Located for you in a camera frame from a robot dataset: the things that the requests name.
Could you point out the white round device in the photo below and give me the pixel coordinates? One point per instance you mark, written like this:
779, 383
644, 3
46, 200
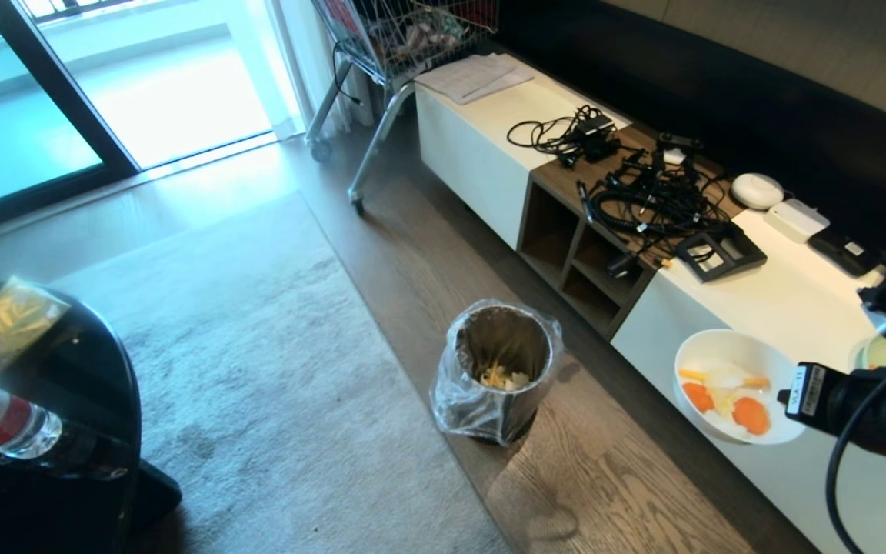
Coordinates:
757, 191

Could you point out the black sliding door frame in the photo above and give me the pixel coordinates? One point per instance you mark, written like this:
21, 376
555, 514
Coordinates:
66, 100

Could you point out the metal shopping cart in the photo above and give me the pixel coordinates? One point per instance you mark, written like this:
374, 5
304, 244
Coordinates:
393, 38

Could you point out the orange carrot slice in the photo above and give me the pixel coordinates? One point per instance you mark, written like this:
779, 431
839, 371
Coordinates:
697, 397
751, 415

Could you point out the metal bin with plastic liner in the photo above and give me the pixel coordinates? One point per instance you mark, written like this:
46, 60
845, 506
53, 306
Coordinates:
451, 400

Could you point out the black desk device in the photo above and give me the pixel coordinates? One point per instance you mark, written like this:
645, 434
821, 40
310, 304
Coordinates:
720, 254

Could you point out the black flat device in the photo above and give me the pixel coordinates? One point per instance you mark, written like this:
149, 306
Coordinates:
843, 252

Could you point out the white and wood cabinet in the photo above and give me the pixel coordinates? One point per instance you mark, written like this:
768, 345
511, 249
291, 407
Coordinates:
781, 308

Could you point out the grey rug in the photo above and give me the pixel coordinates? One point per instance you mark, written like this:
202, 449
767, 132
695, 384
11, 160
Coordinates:
258, 369

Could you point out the yellow snack bag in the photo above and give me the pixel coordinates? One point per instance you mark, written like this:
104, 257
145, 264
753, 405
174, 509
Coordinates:
8, 319

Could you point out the white paper stack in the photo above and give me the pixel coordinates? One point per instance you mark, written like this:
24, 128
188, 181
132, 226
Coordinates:
474, 77

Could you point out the white flat box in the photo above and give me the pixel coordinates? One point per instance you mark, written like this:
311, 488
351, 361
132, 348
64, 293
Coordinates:
795, 219

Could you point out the food scraps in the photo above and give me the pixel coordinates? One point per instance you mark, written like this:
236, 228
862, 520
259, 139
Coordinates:
503, 377

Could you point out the metal trash bin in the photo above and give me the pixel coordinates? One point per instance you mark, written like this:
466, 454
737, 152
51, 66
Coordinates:
501, 338

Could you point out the yellow food strip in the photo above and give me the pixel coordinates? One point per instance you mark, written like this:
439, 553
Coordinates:
757, 381
691, 375

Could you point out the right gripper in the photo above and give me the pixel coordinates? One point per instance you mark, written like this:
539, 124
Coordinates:
835, 404

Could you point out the white bowl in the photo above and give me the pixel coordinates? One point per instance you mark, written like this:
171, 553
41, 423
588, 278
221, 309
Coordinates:
727, 350

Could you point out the white curtain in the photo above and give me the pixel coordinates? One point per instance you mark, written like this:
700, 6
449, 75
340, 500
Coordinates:
301, 61

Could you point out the white food piece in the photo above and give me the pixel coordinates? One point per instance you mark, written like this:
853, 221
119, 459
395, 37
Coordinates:
726, 376

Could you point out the black round table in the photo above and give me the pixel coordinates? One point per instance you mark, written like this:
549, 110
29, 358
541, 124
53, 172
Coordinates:
66, 492

